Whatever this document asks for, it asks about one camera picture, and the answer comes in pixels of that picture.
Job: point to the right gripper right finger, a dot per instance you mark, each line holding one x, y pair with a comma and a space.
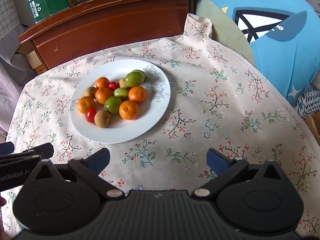
228, 171

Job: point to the small green jujube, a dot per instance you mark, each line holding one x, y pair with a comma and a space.
141, 72
122, 93

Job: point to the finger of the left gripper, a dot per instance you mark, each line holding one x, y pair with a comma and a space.
6, 148
45, 151

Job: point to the cardboard box on floor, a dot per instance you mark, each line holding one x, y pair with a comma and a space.
29, 52

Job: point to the red cherry tomato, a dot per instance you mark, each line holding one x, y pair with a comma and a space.
90, 115
113, 85

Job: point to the blue shark plush pillow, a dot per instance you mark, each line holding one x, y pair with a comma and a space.
284, 38

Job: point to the dark wooden cabinet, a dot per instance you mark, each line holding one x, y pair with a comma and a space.
93, 25

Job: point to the person left hand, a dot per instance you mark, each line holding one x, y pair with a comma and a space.
3, 202

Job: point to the plaid purple cloth cover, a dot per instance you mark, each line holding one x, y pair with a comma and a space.
15, 69

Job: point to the small green jujube top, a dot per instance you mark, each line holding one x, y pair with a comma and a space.
141, 72

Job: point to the floral tablecloth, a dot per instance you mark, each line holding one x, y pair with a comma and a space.
217, 100

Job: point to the oval green jujube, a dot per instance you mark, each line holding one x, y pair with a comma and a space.
134, 79

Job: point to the white plate with rose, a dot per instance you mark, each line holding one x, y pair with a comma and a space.
119, 129

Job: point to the large orange mandarin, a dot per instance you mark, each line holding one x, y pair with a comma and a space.
85, 103

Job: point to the small orange mandarin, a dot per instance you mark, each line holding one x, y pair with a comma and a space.
128, 110
138, 94

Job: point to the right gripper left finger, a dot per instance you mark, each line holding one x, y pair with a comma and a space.
87, 172

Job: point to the round green jujube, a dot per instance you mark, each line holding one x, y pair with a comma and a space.
112, 105

